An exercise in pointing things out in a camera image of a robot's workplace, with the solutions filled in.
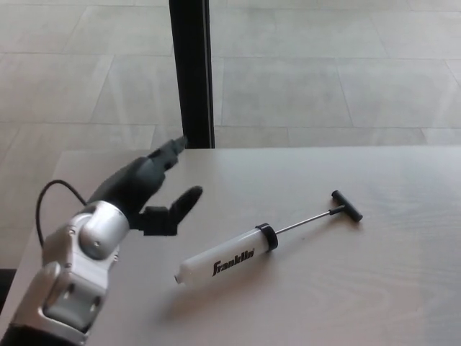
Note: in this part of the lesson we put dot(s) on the white Franklin hand air pump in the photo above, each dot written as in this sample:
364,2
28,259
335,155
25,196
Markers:
223,259

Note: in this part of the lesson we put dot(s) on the black vertical window post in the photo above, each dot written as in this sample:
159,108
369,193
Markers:
192,72

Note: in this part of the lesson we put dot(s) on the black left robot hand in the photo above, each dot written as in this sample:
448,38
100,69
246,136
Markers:
137,184

